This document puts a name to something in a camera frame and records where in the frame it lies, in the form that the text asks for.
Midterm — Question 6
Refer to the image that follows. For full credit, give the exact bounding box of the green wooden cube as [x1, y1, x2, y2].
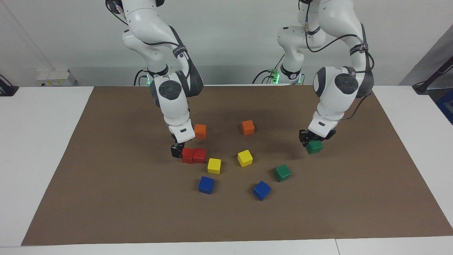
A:
[306, 140, 323, 155]
[274, 164, 292, 182]

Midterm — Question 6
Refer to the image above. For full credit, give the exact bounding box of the yellow wooden cube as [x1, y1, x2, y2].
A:
[237, 149, 254, 168]
[207, 158, 222, 175]

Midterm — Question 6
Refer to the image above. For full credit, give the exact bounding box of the blue wooden cube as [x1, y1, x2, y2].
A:
[252, 181, 271, 201]
[198, 176, 215, 194]

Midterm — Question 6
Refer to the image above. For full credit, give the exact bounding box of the brown table mat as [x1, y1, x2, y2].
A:
[21, 85, 453, 246]

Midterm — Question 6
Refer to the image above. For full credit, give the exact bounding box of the black tripod stand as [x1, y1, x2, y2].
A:
[412, 56, 453, 95]

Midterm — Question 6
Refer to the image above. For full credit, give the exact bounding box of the blue box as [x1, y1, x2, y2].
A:
[435, 89, 453, 125]

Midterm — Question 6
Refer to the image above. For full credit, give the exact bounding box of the white power strip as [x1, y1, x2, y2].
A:
[36, 68, 76, 87]

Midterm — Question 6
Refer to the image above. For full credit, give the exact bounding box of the black stand foot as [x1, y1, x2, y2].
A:
[0, 74, 19, 97]

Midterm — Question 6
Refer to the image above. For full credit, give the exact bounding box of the black right base cable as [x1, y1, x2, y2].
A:
[134, 69, 149, 86]

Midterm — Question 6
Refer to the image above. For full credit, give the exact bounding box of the black base cable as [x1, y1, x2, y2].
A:
[252, 53, 285, 85]
[134, 69, 149, 86]

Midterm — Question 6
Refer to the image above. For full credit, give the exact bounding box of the black left base cable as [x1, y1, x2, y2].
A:
[252, 53, 285, 85]

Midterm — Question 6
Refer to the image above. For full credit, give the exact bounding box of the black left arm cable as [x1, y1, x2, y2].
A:
[299, 0, 375, 121]

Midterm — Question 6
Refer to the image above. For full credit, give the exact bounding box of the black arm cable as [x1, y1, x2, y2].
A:
[299, 0, 375, 121]
[105, 0, 193, 107]

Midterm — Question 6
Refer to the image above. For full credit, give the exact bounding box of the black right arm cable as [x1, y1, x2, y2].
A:
[105, 0, 193, 107]

